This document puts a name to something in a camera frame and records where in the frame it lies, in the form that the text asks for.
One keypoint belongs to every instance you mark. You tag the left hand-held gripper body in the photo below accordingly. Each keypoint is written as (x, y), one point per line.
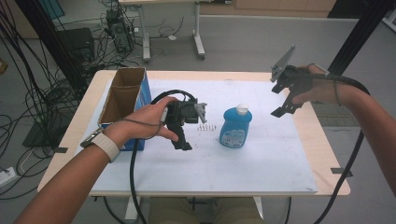
(183, 112)

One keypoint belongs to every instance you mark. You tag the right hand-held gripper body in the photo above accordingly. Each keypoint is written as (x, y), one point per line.
(295, 79)

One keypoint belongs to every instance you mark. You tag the blue bottle with white cap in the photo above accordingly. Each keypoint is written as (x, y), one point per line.
(235, 127)

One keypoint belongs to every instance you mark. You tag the person's right hand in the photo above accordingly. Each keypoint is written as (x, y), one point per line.
(327, 91)

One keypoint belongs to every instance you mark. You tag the person's left hand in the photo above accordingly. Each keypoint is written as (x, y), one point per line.
(140, 123)

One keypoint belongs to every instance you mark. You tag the white table mat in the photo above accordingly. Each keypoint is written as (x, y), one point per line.
(202, 168)

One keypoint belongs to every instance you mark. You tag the grey floor mat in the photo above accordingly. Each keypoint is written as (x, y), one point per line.
(336, 116)

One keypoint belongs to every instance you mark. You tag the blue cardboard box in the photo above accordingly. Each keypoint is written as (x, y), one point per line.
(124, 93)

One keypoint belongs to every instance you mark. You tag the wristwatch with white band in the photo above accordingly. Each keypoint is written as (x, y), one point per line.
(107, 146)

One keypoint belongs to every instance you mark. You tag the white desk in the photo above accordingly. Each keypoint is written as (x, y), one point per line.
(199, 37)

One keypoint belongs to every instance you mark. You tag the person's khaki trousers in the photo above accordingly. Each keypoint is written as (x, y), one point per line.
(174, 214)

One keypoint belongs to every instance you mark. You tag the black tape strip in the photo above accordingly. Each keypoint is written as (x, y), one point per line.
(341, 171)
(60, 150)

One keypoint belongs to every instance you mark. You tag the white table leg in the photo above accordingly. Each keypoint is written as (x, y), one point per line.
(258, 205)
(132, 208)

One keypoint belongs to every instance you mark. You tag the black computer tower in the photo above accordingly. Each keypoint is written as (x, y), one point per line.
(120, 31)

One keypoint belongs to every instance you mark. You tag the dark floor plate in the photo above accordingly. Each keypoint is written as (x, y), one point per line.
(37, 137)

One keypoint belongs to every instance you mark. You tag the white power strip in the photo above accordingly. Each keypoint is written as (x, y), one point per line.
(7, 176)

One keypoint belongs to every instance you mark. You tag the black metal stand post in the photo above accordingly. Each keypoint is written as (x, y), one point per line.
(46, 34)
(358, 34)

